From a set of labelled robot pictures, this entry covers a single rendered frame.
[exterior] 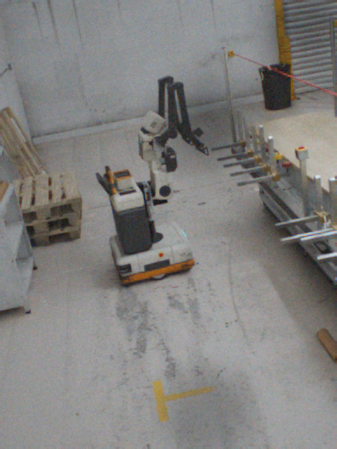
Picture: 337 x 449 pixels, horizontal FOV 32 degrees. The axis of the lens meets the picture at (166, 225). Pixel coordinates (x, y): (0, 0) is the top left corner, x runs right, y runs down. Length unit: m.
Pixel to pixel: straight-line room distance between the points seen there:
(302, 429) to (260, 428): 0.23
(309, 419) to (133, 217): 2.27
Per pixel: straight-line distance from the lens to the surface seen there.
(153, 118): 4.94
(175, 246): 5.10
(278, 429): 3.55
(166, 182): 5.08
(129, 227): 4.97
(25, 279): 5.48
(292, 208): 4.45
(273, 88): 10.48
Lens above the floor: 2.40
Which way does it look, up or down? 22 degrees down
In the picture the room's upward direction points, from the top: 10 degrees counter-clockwise
